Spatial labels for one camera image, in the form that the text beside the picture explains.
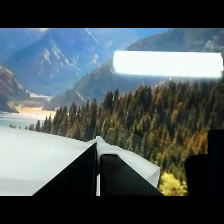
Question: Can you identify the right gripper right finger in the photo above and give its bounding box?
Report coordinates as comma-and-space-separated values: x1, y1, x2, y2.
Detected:
99, 153, 164, 197

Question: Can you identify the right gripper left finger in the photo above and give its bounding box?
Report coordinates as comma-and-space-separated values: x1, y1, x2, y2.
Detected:
32, 142, 98, 197

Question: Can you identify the white garment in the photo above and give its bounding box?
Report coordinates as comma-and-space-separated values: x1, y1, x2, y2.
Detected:
0, 125, 162, 197

